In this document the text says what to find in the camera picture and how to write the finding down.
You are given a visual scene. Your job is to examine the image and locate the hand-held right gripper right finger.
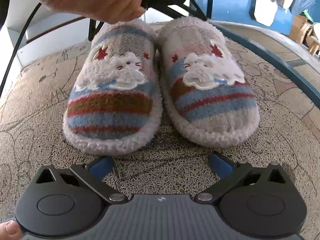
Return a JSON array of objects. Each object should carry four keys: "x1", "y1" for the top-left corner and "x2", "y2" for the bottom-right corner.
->
[{"x1": 195, "y1": 152, "x2": 288, "y2": 204}]

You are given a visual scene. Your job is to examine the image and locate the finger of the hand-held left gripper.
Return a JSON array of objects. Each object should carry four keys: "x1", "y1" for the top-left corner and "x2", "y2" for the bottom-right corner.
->
[
  {"x1": 87, "y1": 19, "x2": 106, "y2": 42},
  {"x1": 164, "y1": 0, "x2": 208, "y2": 22}
]

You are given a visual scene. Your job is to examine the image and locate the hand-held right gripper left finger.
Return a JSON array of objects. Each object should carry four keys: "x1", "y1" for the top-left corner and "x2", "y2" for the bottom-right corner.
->
[{"x1": 34, "y1": 156, "x2": 128, "y2": 204}]

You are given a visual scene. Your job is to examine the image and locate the white shoe cabinet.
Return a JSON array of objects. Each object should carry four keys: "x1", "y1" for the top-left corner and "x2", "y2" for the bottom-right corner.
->
[{"x1": 0, "y1": 0, "x2": 93, "y2": 68}]

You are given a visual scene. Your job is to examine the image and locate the pink blue striped slipper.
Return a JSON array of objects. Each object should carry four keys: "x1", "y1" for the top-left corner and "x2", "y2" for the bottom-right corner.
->
[
  {"x1": 156, "y1": 16, "x2": 259, "y2": 148},
  {"x1": 62, "y1": 20, "x2": 163, "y2": 157}
]

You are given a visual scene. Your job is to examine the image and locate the person's left hand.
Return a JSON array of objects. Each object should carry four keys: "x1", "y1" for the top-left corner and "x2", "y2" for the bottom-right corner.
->
[{"x1": 20, "y1": 0, "x2": 146, "y2": 25}]

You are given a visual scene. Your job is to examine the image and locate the person's right hand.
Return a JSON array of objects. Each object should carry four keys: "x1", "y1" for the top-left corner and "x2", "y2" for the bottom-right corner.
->
[{"x1": 0, "y1": 220, "x2": 24, "y2": 240}]

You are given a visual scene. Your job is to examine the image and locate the blue door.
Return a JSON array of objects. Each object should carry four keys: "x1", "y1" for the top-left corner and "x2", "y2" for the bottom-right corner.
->
[{"x1": 191, "y1": 0, "x2": 320, "y2": 24}]

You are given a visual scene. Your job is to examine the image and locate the white hanging cloth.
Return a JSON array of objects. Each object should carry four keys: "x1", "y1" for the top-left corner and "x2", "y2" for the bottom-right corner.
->
[{"x1": 254, "y1": 0, "x2": 278, "y2": 27}]

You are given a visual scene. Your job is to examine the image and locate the printed floor mat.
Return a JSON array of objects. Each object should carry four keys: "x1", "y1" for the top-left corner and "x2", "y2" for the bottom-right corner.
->
[{"x1": 0, "y1": 21, "x2": 320, "y2": 240}]

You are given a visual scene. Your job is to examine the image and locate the cardboard box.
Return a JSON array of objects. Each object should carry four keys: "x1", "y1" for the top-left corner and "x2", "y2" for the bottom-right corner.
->
[{"x1": 290, "y1": 15, "x2": 313, "y2": 43}]

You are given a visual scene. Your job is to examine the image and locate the wooden stool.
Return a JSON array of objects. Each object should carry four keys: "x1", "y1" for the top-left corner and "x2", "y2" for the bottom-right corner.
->
[{"x1": 306, "y1": 27, "x2": 320, "y2": 55}]

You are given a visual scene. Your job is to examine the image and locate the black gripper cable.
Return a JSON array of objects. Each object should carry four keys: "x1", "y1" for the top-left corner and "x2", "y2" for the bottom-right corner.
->
[{"x1": 0, "y1": 2, "x2": 42, "y2": 98}]

